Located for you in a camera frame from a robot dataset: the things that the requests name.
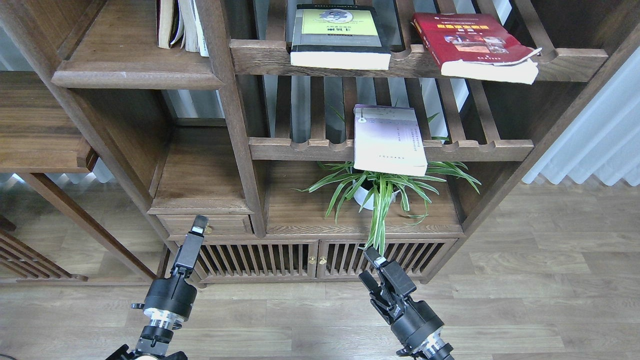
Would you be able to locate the green spider plant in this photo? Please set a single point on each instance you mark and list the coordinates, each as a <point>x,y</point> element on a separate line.
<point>385,187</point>

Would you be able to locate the upright white books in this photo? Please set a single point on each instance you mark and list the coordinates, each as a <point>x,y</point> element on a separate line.
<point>193,39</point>

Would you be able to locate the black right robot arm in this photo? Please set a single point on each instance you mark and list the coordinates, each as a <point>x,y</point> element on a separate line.
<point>414,323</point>

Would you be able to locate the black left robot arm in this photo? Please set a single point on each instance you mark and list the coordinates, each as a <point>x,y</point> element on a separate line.
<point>153,342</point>

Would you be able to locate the yellow and black book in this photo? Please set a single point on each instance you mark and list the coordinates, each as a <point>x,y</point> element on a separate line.
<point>338,36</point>

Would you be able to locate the white curtain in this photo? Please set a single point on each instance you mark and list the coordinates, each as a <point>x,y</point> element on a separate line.
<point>603,141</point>

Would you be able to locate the pale lilac paperback book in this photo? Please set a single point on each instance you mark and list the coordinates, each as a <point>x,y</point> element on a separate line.
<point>388,140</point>

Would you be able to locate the brass cabinet door knobs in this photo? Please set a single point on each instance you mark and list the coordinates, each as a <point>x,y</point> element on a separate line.
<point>313,260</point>

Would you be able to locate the red paperback book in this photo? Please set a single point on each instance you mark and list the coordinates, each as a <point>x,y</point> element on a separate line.
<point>476,46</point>

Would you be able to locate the dark wooden bookshelf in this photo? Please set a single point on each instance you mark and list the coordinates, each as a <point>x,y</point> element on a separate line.
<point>231,136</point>

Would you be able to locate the upright tan book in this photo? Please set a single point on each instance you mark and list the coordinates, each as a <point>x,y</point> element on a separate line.
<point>166,22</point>

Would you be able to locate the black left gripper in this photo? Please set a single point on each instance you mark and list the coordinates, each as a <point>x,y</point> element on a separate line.
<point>174,294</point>

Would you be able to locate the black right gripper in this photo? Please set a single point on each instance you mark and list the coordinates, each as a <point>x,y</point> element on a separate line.
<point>414,323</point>

